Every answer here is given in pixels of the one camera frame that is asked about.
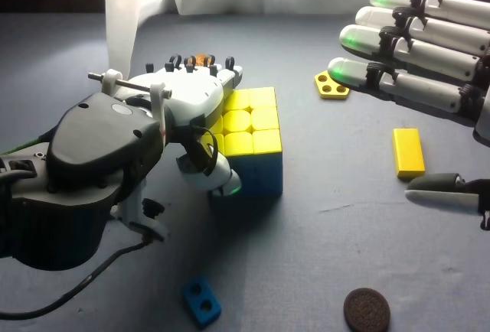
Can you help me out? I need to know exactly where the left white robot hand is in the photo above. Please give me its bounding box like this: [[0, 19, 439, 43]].
[[122, 54, 244, 199]]

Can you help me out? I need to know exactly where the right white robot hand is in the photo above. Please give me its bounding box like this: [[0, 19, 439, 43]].
[[327, 0, 490, 232]]

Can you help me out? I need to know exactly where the yellow and blue puzzle cube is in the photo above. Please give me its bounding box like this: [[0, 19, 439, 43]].
[[198, 86, 285, 197]]

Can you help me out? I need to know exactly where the yellow rectangular block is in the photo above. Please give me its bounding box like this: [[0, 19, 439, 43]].
[[392, 128, 426, 179]]

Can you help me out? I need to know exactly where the yellow pentagon block with holes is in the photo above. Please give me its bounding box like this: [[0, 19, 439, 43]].
[[313, 70, 351, 100]]

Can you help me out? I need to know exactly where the blue two-hole rectangular block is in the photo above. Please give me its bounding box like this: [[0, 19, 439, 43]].
[[180, 276, 223, 329]]

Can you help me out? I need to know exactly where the chocolate sandwich cookie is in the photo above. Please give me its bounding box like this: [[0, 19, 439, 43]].
[[342, 287, 392, 332]]

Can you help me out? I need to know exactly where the black camera cable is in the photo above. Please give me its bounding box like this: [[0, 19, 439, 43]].
[[0, 238, 152, 321]]

